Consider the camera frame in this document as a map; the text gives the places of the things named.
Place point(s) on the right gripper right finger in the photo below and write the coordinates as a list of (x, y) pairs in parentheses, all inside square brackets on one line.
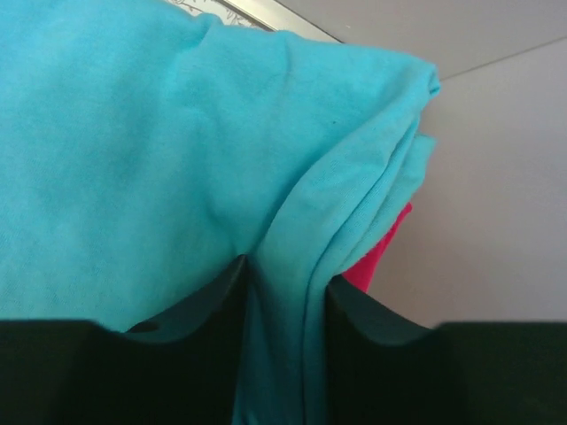
[(384, 369)]

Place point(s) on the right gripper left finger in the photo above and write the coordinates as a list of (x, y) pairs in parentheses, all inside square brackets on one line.
[(178, 367)]

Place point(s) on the teal t-shirt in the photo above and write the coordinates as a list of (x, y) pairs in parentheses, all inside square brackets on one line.
[(142, 149)]

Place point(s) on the folded magenta t-shirt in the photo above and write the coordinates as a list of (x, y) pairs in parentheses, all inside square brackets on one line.
[(361, 274)]

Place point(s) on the floral table mat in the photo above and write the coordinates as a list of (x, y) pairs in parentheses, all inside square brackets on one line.
[(226, 15)]

